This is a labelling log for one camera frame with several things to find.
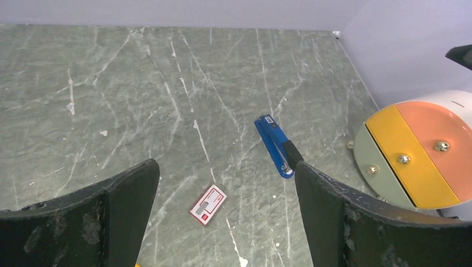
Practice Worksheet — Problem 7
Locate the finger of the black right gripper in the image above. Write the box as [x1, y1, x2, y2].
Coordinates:
[445, 44, 472, 70]

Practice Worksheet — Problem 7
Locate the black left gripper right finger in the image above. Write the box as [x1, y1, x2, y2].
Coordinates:
[294, 161, 471, 266]

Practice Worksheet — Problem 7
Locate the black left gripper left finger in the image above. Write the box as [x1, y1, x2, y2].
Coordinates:
[1, 159, 160, 266]

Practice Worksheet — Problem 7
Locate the red white staple box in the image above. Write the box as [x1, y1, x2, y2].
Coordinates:
[189, 184, 227, 226]

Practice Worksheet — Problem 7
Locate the white cylinder with coloured lid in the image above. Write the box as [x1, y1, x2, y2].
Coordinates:
[347, 90, 471, 221]

